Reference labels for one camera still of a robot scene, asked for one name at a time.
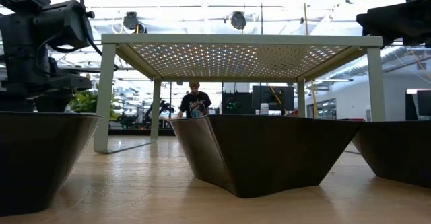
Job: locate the dark brown bin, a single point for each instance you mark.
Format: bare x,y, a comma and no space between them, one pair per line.
400,150
269,153

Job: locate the black computer green lights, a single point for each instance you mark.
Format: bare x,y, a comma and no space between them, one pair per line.
235,104

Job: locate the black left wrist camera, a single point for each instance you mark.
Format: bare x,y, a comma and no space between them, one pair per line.
64,25

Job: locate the black monitor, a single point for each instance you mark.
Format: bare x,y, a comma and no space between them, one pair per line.
272,98

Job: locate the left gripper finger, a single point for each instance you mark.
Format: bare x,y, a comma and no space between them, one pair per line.
52,103
17,103

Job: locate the white bottle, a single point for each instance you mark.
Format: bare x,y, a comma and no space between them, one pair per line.
264,109

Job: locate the green perforated metal shelf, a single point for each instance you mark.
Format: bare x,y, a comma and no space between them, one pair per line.
235,39

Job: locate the green plant white pot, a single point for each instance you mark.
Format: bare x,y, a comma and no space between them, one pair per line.
85,103

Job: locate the person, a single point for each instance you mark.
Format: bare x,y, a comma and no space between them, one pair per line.
195,103

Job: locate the black wavy mini plate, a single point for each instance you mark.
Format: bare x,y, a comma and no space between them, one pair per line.
40,156

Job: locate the black background robot arm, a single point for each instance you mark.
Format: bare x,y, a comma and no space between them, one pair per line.
161,111

